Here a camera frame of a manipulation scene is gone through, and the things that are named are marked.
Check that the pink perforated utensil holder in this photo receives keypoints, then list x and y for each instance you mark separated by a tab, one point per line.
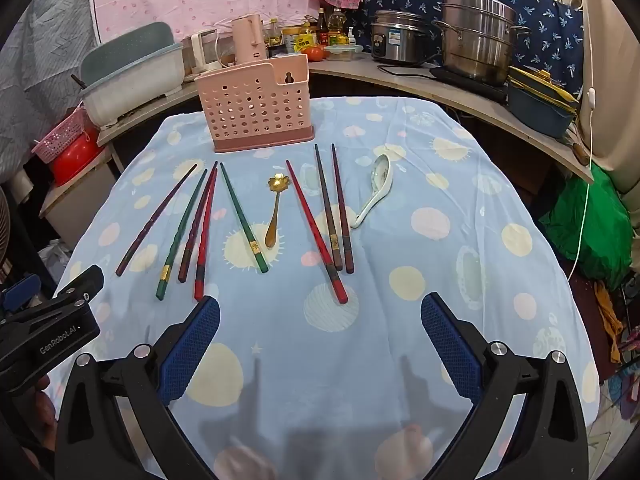
250	110

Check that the dark sauce bottle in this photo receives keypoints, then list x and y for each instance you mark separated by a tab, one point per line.
322	27

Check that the gold flower spoon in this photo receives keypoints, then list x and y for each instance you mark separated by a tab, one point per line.
279	182

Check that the beige curtain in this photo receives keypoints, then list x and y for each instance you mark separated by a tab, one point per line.
615	60

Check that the white pump bottle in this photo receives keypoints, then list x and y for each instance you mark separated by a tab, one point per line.
352	37

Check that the dark brown chopstick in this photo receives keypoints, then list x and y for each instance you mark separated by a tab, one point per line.
189	257

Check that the pink electric kettle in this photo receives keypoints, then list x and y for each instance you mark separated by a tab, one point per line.
247	40

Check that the brown chopstick gold band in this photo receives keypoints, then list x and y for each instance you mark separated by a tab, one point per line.
328	210

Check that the cooking oil bottle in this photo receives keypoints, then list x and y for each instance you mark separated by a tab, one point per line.
338	25

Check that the person's left hand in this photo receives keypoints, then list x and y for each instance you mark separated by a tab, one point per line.
44	410

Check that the grey patterned cloth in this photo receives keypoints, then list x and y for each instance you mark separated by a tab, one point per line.
40	60

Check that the stainless steel steamer pot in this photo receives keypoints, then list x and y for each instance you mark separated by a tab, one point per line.
475	45

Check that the green chopstick gold band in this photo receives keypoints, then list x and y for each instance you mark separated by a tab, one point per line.
240	210
181	237

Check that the electric fan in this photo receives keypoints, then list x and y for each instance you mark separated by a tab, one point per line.
6	235

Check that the light blue patterned tablecloth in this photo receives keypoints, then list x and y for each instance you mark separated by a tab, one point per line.
350	260

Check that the red chopstick black band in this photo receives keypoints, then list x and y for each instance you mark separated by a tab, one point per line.
315	230
203	260

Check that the yellow cloth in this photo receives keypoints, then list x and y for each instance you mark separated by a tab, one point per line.
610	320

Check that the pink plastic basket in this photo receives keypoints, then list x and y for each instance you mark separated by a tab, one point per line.
60	135

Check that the dark red chopstick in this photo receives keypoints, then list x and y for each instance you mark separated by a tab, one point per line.
342	210

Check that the black induction cooker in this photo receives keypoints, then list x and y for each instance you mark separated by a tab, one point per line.
480	91

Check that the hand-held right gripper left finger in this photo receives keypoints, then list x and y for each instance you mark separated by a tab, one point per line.
192	350

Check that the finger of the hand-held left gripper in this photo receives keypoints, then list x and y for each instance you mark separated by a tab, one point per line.
22	292
82	282

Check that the white storage box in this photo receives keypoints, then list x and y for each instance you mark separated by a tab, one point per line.
75	210

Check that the red plastic basin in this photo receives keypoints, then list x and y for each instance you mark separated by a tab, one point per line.
75	160

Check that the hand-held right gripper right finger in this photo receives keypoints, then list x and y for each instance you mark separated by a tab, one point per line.
450	350

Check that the white dish basin teal lid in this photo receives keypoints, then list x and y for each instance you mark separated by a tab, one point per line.
135	85

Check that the white ceramic soup spoon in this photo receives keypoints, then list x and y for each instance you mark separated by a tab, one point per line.
381	170

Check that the dark purple chopstick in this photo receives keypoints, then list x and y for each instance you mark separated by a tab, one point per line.
155	220

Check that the white kitchen appliance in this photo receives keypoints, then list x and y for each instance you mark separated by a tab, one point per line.
200	52

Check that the red tomato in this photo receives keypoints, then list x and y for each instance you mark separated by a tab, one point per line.
316	53

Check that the blue casserole yellow lid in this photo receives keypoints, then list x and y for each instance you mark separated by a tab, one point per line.
535	110

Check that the dark blue printed cloth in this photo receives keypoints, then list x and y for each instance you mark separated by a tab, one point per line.
550	20

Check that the wooden shelf board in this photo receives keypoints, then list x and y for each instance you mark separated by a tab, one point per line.
450	96

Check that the clear food container green lid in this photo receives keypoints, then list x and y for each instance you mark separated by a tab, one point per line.
345	52

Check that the steel rice cooker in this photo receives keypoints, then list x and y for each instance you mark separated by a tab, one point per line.
397	40

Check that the small seasoning bottle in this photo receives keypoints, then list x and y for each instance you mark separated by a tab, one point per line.
275	35

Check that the green plastic bag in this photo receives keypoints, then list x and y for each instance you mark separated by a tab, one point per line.
590	230

